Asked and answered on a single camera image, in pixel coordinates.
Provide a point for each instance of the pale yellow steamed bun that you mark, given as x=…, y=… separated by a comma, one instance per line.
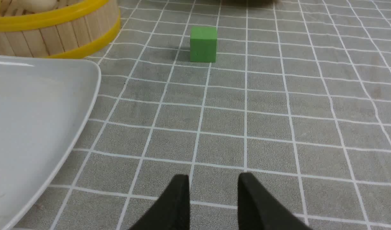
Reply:
x=37, y=6

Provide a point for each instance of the white square plate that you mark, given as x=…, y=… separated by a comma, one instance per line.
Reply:
x=44, y=106

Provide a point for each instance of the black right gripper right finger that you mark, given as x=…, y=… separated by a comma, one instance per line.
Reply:
x=259, y=210

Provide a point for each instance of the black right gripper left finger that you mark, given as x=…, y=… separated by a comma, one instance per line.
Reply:
x=171, y=211

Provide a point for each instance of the grey checked tablecloth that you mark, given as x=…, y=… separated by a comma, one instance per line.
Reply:
x=299, y=95

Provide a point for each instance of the bamboo steamer basket yellow rim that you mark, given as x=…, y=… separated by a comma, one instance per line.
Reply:
x=70, y=29

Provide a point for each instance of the green foam cube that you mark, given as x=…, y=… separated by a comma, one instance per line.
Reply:
x=203, y=44

